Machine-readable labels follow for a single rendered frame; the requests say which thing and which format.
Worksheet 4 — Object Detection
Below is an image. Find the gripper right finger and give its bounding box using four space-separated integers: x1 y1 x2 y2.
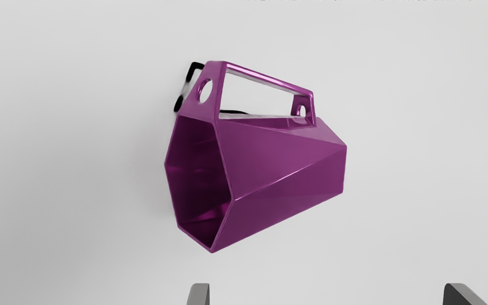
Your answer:
444 283 488 305

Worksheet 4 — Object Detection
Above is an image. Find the purple faceted mug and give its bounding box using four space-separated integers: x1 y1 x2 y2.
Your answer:
164 61 347 254

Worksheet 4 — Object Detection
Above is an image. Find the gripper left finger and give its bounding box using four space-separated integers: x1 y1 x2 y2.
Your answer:
187 283 210 305

